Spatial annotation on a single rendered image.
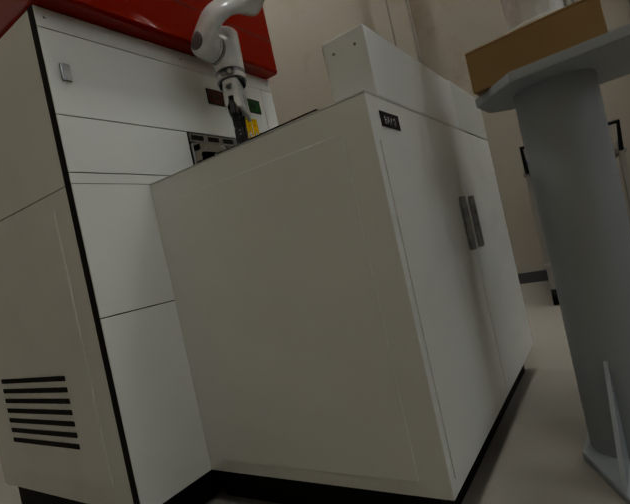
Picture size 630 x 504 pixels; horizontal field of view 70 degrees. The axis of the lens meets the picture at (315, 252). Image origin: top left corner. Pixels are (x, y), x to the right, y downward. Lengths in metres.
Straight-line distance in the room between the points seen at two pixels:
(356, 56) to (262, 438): 0.84
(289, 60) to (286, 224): 4.03
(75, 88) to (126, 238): 0.36
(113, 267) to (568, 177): 0.99
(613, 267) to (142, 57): 1.22
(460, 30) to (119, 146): 3.24
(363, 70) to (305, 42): 3.89
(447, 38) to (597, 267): 3.21
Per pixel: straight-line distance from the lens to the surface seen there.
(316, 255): 0.88
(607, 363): 1.10
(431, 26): 4.16
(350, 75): 0.93
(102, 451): 1.22
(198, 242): 1.10
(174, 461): 1.21
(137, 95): 1.31
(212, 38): 1.34
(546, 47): 1.06
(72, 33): 1.29
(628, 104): 3.71
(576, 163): 1.05
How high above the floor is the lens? 0.55
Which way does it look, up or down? level
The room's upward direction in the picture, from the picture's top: 12 degrees counter-clockwise
